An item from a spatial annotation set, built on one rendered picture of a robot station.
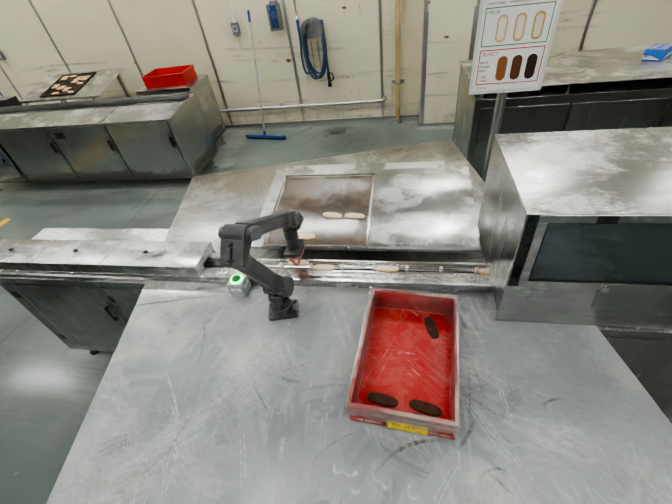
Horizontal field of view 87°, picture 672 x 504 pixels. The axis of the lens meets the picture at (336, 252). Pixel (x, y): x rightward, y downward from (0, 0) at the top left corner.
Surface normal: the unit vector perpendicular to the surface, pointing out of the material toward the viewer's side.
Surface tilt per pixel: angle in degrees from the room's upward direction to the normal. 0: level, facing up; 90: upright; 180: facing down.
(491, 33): 90
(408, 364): 0
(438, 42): 90
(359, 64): 90
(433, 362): 0
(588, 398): 0
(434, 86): 90
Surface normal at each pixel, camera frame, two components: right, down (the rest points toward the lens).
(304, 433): -0.11, -0.74
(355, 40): -0.15, 0.67
